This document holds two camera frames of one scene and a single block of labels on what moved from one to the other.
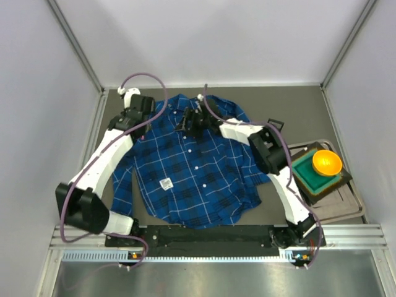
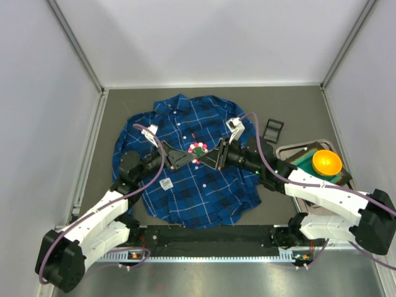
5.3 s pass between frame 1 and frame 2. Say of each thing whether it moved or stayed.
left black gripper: moved
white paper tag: stayed
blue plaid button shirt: stayed
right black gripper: moved
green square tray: stayed
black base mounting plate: stayed
